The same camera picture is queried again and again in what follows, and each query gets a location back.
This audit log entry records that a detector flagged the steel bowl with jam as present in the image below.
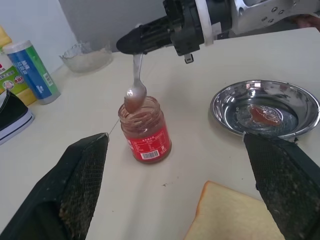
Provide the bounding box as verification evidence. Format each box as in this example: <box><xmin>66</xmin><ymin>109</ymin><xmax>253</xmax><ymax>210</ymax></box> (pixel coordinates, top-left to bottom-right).
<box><xmin>209</xmin><ymin>79</ymin><xmax>320</xmax><ymax>140</ymax></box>

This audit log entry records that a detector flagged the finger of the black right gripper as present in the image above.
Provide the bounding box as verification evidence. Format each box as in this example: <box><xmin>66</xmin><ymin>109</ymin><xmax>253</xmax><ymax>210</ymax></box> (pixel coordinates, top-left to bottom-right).
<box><xmin>139</xmin><ymin>15</ymin><xmax>174</xmax><ymax>27</ymax></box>
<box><xmin>116</xmin><ymin>22</ymin><xmax>176</xmax><ymax>55</ymax></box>

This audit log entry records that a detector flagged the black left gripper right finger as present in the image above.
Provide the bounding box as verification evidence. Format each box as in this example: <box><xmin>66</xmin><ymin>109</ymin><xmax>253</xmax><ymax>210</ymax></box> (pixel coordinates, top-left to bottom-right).
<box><xmin>242</xmin><ymin>132</ymin><xmax>320</xmax><ymax>240</ymax></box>

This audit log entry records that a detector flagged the white bread slice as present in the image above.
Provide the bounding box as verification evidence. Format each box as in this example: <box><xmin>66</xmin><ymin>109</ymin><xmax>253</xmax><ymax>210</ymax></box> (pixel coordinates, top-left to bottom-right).
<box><xmin>183</xmin><ymin>180</ymin><xmax>287</xmax><ymax>240</ymax></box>

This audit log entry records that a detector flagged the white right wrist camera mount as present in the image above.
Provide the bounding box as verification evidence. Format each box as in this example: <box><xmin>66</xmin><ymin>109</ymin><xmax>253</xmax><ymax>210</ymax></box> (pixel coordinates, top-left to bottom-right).
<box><xmin>194</xmin><ymin>0</ymin><xmax>216</xmax><ymax>48</ymax></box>

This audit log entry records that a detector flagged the clear scalloped glass bowl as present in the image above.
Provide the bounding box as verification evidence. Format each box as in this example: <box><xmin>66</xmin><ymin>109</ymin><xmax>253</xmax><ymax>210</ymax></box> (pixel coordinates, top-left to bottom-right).
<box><xmin>59</xmin><ymin>41</ymin><xmax>113</xmax><ymax>74</ymax></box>

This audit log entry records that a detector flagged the glass jam jar red label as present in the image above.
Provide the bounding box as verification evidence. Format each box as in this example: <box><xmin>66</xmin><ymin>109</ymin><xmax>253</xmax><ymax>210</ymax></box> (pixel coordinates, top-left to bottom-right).
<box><xmin>117</xmin><ymin>95</ymin><xmax>173</xmax><ymax>165</ymax></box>

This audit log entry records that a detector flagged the red jam blob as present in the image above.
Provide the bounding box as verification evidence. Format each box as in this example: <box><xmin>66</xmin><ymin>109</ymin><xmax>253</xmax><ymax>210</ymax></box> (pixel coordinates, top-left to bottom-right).
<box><xmin>248</xmin><ymin>105</ymin><xmax>281</xmax><ymax>126</ymax></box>

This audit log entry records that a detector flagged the yellow package with green label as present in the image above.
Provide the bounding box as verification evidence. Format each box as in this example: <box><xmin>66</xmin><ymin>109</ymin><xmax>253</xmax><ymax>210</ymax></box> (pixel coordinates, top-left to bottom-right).
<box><xmin>0</xmin><ymin>25</ymin><xmax>39</xmax><ymax>107</ymax></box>

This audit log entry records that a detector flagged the black canvas sneaker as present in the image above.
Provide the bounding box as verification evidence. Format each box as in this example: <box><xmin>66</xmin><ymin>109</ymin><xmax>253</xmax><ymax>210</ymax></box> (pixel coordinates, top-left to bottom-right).
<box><xmin>0</xmin><ymin>88</ymin><xmax>36</xmax><ymax>146</ymax></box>

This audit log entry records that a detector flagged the metal spoon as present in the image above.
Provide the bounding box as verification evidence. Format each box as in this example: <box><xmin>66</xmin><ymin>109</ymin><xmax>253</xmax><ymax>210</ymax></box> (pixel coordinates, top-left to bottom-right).
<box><xmin>123</xmin><ymin>51</ymin><xmax>147</xmax><ymax>113</ymax></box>

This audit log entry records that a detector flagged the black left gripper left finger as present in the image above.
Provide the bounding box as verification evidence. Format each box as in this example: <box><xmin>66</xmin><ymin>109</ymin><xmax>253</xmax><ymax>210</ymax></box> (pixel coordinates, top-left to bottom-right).
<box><xmin>0</xmin><ymin>132</ymin><xmax>110</xmax><ymax>240</ymax></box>

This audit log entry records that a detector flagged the blue green cylindrical canister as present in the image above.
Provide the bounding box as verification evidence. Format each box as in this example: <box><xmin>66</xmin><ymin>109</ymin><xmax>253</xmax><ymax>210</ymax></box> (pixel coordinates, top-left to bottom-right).
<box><xmin>5</xmin><ymin>39</ymin><xmax>62</xmax><ymax>106</ymax></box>

